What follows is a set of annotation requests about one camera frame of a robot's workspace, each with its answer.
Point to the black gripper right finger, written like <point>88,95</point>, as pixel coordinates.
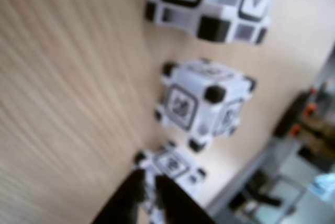
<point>178,208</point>

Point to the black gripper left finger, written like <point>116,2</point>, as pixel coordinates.
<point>125,203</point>

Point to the white cube with diamond symbol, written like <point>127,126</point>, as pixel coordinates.
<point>170,163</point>

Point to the white cube with zigzag symbol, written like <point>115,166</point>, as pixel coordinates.
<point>193,88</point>

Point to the black clamp with orange parts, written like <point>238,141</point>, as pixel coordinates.
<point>290,119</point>

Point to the light blue cloth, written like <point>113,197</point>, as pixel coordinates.
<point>323,184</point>

